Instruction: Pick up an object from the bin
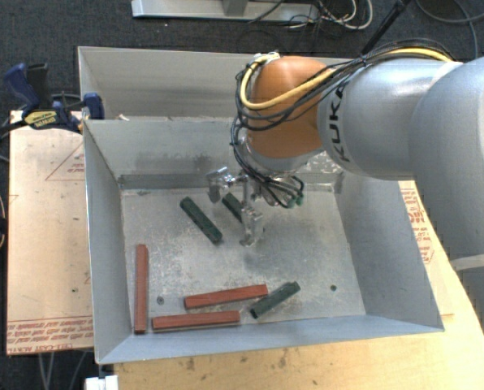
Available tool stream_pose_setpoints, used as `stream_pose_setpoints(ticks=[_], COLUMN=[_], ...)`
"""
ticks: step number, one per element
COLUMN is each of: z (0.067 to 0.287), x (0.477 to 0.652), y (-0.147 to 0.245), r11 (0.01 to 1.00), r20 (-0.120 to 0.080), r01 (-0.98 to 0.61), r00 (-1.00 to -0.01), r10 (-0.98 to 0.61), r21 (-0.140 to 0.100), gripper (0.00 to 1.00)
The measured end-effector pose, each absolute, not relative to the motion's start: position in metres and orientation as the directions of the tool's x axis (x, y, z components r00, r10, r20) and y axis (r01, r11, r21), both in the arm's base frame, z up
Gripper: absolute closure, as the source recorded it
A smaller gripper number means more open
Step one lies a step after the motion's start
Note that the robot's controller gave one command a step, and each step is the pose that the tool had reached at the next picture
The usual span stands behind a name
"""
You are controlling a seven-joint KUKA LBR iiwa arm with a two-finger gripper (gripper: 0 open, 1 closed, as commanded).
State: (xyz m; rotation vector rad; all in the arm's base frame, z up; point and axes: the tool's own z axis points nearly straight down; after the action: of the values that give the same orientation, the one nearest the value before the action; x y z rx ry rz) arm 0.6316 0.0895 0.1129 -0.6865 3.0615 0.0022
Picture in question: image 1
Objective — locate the dark green flat block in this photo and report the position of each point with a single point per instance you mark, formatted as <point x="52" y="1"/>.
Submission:
<point x="201" y="219"/>
<point x="274" y="300"/>
<point x="232" y="205"/>

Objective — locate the grey metal bin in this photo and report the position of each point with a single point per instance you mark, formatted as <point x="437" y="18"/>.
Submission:
<point x="307" y="258"/>

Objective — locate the red-brown flat block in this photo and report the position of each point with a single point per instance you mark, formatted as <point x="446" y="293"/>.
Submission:
<point x="226" y="296"/>
<point x="195" y="321"/>
<point x="141" y="289"/>

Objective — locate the brown cardboard board red print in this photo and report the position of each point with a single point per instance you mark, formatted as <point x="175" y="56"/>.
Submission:
<point x="47" y="226"/>

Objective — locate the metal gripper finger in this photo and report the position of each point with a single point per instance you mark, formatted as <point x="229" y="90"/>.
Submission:
<point x="217" y="182"/>
<point x="253" y="228"/>

